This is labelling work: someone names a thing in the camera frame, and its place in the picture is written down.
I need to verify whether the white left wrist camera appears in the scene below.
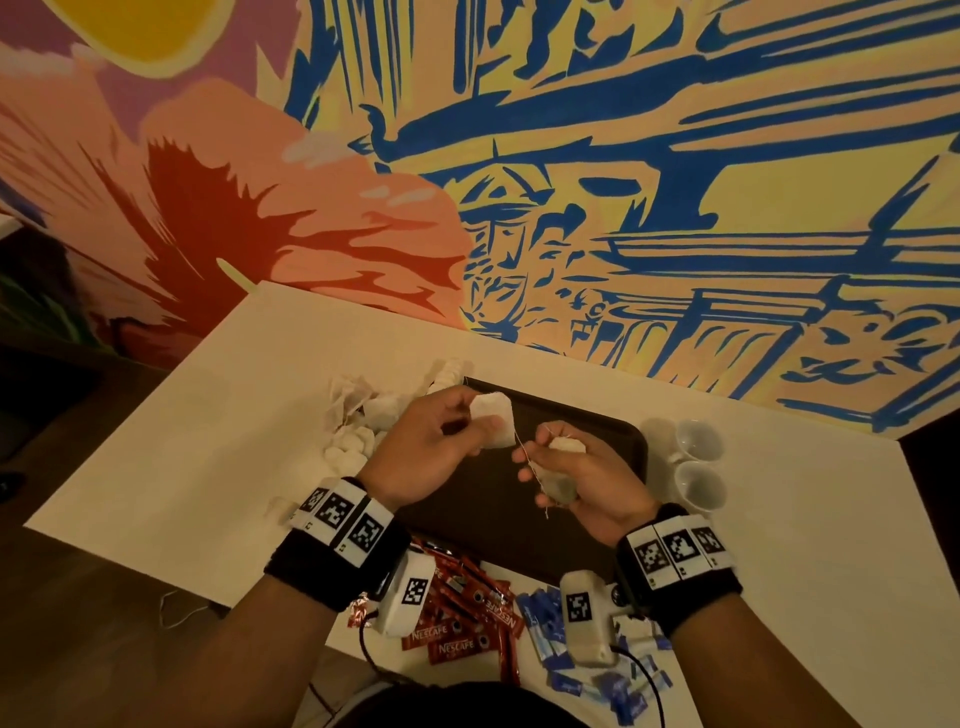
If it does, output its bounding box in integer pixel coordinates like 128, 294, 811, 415
376, 546, 441, 641

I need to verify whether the person's right hand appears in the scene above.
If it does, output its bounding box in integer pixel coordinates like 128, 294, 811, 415
511, 421, 663, 551

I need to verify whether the pile of red Nescafe sachets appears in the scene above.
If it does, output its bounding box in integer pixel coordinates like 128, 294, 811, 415
346, 531, 528, 672

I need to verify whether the dark brown tray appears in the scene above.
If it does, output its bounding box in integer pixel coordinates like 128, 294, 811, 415
391, 373, 651, 590

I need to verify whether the pile of blue sugar sachets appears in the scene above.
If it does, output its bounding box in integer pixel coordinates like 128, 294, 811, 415
516, 583, 677, 728

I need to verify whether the pile of white tea bags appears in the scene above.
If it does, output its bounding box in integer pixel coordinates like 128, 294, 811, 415
268, 355, 477, 522

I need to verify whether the black clothing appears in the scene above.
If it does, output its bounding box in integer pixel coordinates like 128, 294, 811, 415
327, 681, 597, 728

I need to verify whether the small white cup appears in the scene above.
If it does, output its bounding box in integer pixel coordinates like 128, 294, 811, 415
669, 459, 731, 516
673, 418, 728, 464

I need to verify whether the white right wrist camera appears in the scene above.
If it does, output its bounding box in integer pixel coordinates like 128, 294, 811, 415
556, 565, 626, 671

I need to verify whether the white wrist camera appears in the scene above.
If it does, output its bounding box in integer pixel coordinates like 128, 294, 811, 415
376, 546, 441, 641
556, 565, 626, 671

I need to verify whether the person's right forearm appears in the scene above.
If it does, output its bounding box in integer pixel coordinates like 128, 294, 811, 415
664, 597, 867, 728

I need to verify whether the white tea bag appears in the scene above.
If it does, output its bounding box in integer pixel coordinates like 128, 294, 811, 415
531, 433, 591, 507
466, 388, 521, 450

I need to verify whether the person's left forearm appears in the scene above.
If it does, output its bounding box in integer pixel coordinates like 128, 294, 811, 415
117, 567, 344, 728

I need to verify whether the person's left hand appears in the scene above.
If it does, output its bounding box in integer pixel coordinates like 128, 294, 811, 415
355, 384, 491, 513

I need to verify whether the black right camera cable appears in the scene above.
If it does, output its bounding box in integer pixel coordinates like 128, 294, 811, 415
615, 648, 668, 728

